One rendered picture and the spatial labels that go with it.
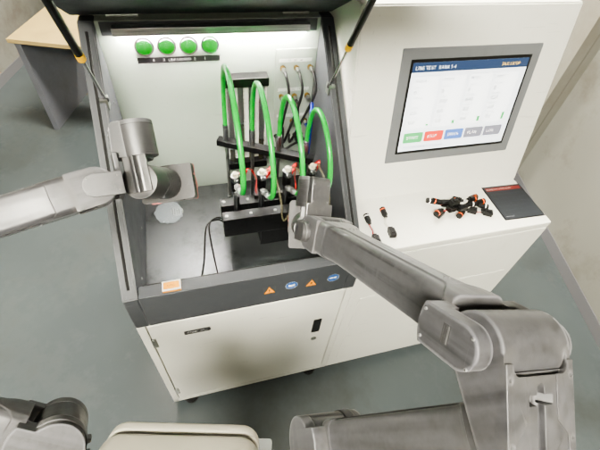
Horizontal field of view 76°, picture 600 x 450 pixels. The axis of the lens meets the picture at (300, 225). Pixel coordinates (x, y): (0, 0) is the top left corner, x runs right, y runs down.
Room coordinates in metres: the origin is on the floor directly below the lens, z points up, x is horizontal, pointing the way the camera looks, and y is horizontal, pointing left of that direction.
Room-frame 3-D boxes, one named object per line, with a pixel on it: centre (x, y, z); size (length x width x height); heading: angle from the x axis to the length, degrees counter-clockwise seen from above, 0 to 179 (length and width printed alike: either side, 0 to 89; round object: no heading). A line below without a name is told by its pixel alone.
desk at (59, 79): (2.63, 1.32, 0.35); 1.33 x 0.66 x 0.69; 93
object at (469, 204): (0.97, -0.53, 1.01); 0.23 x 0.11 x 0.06; 111
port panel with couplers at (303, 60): (1.18, 0.08, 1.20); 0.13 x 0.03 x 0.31; 111
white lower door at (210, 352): (0.61, 0.12, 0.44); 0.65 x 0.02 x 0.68; 111
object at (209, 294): (0.62, 0.13, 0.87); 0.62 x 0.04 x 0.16; 111
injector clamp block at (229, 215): (0.89, 0.10, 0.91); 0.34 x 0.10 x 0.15; 111
